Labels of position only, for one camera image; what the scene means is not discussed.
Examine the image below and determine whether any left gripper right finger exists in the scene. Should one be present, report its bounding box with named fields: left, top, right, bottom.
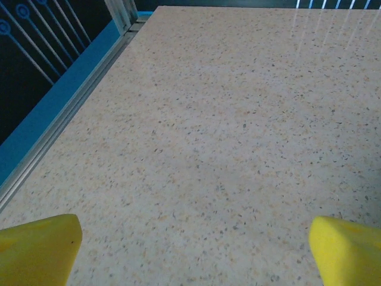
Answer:
left=308, top=216, right=381, bottom=286

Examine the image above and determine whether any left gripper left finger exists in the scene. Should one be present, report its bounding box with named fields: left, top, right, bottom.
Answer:
left=0, top=213, right=83, bottom=286

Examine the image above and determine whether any blue table border strip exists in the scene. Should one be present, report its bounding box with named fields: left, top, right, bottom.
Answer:
left=0, top=20, right=126, bottom=187

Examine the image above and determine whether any aluminium table side rail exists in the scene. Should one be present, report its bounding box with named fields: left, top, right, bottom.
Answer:
left=0, top=16, right=149, bottom=214

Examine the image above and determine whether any aluminium frame post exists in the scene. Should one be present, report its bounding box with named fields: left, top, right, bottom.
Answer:
left=103, top=0, right=138, bottom=32

